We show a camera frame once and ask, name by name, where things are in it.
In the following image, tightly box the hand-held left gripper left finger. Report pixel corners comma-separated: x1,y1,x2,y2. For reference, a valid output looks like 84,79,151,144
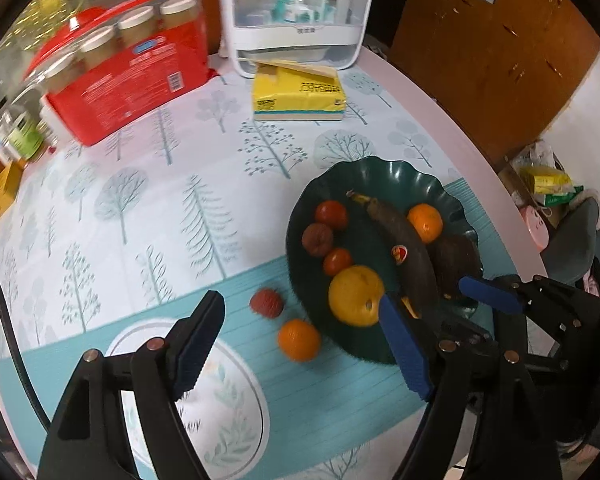
36,290,226,480

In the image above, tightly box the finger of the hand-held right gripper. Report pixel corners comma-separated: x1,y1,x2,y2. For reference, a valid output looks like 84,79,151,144
432,316,498,353
458,274,600,346

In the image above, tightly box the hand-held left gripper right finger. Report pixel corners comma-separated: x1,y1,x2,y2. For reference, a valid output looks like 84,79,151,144
378,292,563,480

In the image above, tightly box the dark avocado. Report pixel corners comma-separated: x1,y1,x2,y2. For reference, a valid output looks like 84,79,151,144
426,234,482,297

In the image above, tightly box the large yellow orange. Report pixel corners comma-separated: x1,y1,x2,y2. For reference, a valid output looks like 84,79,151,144
328,265,386,327

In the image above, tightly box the red lychee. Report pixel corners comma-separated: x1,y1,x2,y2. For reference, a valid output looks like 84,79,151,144
249,288,285,319

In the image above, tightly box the small cherry tomato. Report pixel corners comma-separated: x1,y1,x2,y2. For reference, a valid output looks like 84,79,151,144
323,247,354,277

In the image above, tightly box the dark overripe banana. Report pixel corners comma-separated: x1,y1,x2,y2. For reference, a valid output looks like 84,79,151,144
347,190,438,320

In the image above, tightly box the dark red wrinkled fruit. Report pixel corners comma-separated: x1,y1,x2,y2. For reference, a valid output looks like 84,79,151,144
301,223,335,257

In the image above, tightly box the red tomato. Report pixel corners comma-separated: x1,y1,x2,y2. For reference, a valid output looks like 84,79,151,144
314,200,350,231

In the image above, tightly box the dark green scalloped plate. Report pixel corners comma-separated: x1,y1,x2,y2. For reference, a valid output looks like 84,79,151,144
285,156,483,365

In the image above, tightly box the pink stool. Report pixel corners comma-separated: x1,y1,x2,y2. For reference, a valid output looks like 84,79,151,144
521,206,551,251

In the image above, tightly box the grey chair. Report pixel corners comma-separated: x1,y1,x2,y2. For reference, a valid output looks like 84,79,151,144
540,197,600,286

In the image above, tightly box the yellow plastic bag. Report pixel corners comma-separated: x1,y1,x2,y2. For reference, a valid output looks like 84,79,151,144
517,165,586,208

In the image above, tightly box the printed tree tablecloth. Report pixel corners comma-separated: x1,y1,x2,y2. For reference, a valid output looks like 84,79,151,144
0,45,551,480

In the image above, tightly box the yellow tissue pack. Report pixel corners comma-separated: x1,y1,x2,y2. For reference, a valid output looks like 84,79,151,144
252,60,348,123

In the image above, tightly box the clear bottle green label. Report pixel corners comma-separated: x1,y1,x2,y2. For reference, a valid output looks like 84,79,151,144
2,110,46,161

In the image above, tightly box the red package of jars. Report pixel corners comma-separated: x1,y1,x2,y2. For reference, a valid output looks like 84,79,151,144
22,0,218,147

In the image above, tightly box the white cosmetics organizer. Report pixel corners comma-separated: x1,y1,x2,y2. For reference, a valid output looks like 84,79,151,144
216,0,378,78

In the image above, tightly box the glass door gold ornament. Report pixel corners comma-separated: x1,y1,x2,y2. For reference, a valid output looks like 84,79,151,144
0,0,216,76

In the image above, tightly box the black cable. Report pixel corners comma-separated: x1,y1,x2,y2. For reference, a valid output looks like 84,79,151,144
0,252,53,433

